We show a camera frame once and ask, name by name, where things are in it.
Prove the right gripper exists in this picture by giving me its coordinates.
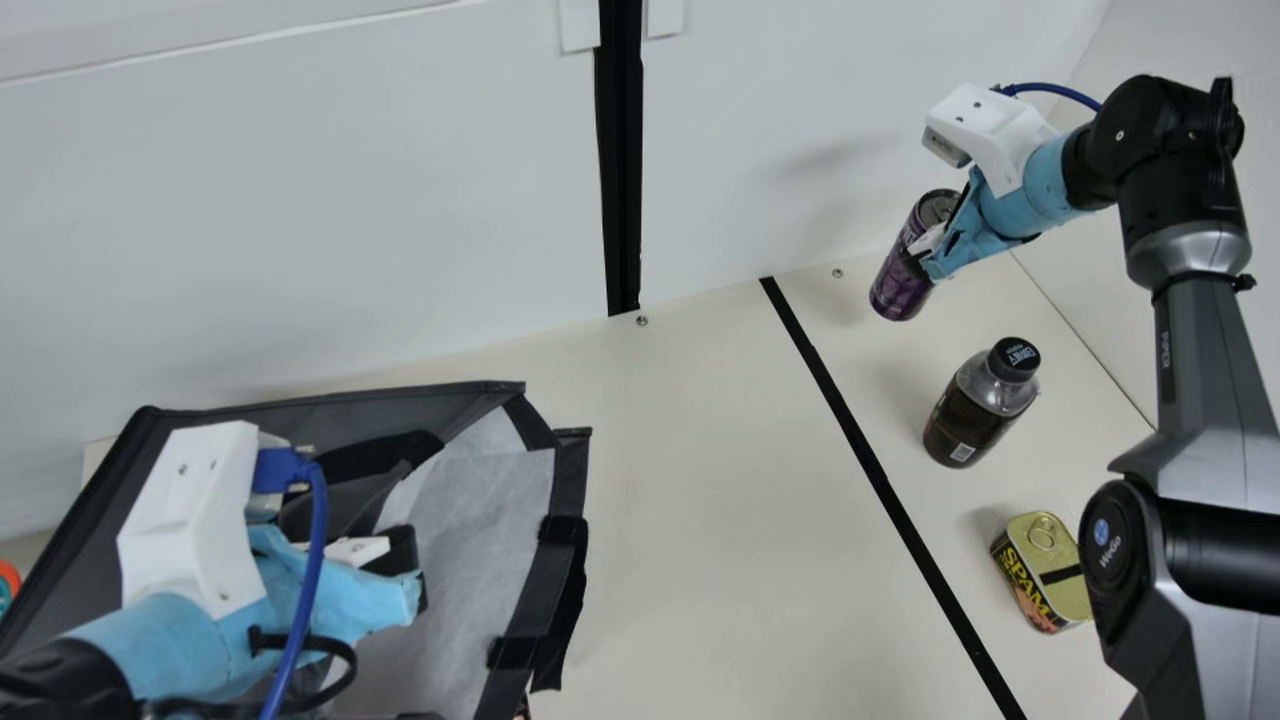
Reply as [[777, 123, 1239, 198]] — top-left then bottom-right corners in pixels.
[[903, 134, 1088, 282]]

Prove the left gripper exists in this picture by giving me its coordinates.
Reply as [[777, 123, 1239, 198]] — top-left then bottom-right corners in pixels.
[[60, 522, 428, 706]]

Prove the purple can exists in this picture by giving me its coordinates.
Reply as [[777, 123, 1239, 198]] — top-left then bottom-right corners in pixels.
[[869, 187, 964, 323]]

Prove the dark grey bag with straps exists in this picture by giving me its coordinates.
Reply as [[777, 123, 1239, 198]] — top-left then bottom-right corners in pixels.
[[0, 380, 594, 720]]

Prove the dark coffee bottle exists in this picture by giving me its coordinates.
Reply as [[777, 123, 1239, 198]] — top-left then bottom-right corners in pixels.
[[921, 336, 1043, 470]]

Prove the gold rectangular tin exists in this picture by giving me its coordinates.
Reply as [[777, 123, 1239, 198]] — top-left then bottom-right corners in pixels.
[[989, 511, 1094, 636]]

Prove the black strip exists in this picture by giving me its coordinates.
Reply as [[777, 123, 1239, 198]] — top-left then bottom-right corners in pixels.
[[759, 276, 1030, 720]]

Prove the blue cable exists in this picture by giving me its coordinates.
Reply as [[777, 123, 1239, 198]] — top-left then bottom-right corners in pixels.
[[991, 81, 1104, 114], [250, 446, 332, 720]]

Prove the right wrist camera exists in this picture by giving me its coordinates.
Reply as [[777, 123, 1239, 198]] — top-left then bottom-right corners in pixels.
[[922, 83, 1062, 200]]

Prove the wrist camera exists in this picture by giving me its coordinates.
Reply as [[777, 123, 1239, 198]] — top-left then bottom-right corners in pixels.
[[116, 420, 293, 622], [922, 83, 1062, 200]]

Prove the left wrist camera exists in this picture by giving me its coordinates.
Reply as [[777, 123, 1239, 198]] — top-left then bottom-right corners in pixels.
[[116, 420, 293, 622]]

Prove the black post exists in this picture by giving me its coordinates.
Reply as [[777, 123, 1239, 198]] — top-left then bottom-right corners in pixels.
[[594, 0, 645, 318]]

